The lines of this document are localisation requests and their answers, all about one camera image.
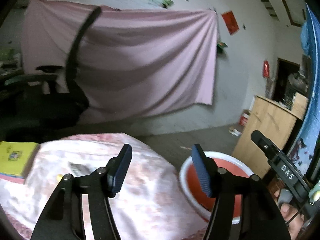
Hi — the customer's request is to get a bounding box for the red paper wall sign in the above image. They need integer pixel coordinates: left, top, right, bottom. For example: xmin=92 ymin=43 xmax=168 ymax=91
xmin=221 ymin=11 xmax=239 ymax=35

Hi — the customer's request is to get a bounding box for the pink floral tablecloth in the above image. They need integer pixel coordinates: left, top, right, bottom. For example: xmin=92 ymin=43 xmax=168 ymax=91
xmin=1 ymin=133 xmax=207 ymax=239

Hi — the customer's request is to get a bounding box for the wooden cabinet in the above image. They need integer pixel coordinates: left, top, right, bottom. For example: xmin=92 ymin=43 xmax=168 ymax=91
xmin=232 ymin=93 xmax=308 ymax=177

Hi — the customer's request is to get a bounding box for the yellow cylinder piece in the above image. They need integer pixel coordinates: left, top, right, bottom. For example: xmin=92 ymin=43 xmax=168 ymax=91
xmin=56 ymin=174 xmax=63 ymax=183

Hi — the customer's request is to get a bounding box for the red white basin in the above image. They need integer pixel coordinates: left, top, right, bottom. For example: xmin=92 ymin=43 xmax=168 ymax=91
xmin=178 ymin=151 xmax=256 ymax=225

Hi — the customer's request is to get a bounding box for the right hand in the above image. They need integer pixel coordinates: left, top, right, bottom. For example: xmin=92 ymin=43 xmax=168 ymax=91
xmin=280 ymin=203 xmax=304 ymax=240

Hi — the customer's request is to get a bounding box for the red hanging ornament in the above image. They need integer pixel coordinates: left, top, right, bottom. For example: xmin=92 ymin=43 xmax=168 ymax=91
xmin=263 ymin=60 xmax=270 ymax=78

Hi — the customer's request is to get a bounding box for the black office chair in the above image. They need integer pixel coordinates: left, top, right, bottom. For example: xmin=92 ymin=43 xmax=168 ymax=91
xmin=1 ymin=7 xmax=101 ymax=140

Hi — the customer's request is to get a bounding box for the torn white wrapper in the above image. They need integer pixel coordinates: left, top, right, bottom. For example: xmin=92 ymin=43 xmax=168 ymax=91
xmin=68 ymin=163 xmax=92 ymax=177

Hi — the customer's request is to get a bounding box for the pink hanging sheet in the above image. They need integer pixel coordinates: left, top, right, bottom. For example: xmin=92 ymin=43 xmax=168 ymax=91
xmin=21 ymin=0 xmax=218 ymax=124

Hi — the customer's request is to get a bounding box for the red small box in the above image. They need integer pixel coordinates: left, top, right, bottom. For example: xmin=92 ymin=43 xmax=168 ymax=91
xmin=239 ymin=109 xmax=250 ymax=127

